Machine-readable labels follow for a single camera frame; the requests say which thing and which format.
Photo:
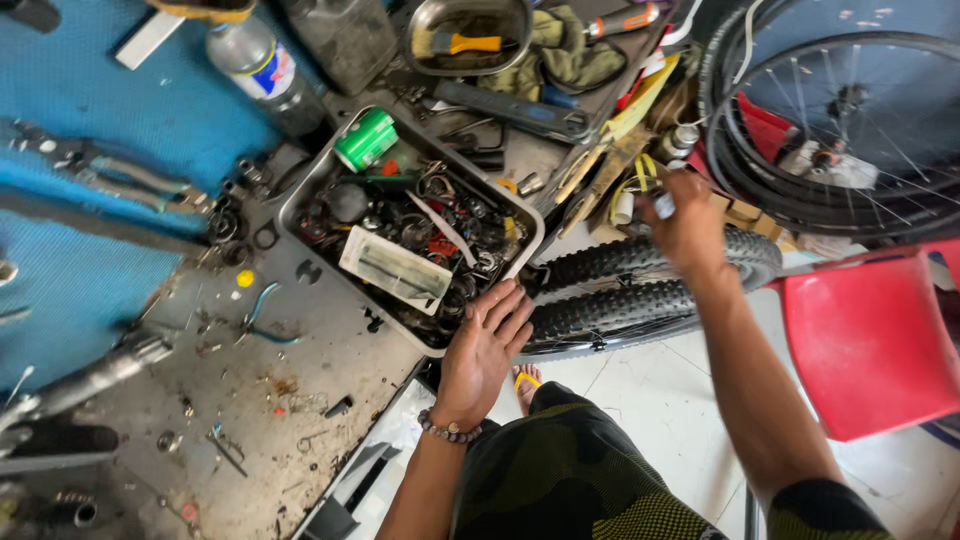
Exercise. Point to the clear plastic bottle with label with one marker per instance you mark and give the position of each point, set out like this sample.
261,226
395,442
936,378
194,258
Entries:
262,67

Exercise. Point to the small silver spray bottle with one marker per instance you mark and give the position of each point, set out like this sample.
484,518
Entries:
679,142

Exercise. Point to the thin metal allen key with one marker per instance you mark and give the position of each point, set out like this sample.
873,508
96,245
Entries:
227,452

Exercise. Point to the olive green cloth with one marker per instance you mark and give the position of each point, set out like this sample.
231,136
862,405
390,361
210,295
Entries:
566,52

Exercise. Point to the heap of small metal parts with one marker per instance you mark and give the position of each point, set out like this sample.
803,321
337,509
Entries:
465,225

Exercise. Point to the person's right hand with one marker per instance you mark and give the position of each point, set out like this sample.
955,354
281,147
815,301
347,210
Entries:
686,225

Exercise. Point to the white plastic strip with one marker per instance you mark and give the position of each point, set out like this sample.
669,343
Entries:
442,225

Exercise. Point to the person's left hand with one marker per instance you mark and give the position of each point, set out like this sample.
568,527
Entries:
480,360

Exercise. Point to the white rectangular block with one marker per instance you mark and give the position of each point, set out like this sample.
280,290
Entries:
148,40

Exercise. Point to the camouflage shorts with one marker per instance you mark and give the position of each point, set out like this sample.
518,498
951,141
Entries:
570,480

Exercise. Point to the grey metal tube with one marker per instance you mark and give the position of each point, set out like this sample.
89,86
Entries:
97,375

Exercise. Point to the small white silver tube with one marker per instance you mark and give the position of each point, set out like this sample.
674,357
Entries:
664,205

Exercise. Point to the black bolt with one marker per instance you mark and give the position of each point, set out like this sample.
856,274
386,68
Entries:
339,406

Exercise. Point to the person's right fingers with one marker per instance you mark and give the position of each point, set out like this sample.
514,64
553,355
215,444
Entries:
660,193

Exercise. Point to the blue mesh mat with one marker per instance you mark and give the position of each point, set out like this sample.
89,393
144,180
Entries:
97,112

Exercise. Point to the cardboard boxes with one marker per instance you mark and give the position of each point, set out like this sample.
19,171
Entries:
754,217

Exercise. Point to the yellow flip-flop sandal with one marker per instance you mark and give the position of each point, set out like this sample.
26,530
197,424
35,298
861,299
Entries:
525,380

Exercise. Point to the dark grimy jerry can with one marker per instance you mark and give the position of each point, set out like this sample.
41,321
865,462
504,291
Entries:
341,41

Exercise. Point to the small white cylinder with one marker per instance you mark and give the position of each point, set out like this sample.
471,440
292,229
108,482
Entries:
622,209

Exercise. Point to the long black blue tool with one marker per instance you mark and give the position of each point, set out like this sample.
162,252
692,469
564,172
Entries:
510,109

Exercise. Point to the clear plastic packet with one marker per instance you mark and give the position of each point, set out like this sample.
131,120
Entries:
394,268

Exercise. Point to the knobby black bicycle tyre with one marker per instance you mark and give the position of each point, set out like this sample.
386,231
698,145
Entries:
630,300

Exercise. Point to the red plastic part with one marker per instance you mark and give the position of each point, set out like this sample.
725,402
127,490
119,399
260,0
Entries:
763,127

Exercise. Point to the green drink can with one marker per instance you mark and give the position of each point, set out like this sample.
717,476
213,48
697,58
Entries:
365,139

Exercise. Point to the oval metal bowl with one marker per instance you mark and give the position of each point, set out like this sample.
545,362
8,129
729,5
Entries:
517,30

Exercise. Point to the black metal rings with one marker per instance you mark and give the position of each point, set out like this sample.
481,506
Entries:
227,229

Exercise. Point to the spoked bicycle wheel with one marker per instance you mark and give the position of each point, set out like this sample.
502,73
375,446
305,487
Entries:
840,112

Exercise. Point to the rectangular metal parts tray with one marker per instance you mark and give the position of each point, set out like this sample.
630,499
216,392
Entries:
300,202

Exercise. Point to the red plastic chair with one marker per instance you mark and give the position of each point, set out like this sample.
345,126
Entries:
870,345

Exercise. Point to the small yellow cap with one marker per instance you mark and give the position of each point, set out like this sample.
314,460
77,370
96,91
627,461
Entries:
245,278

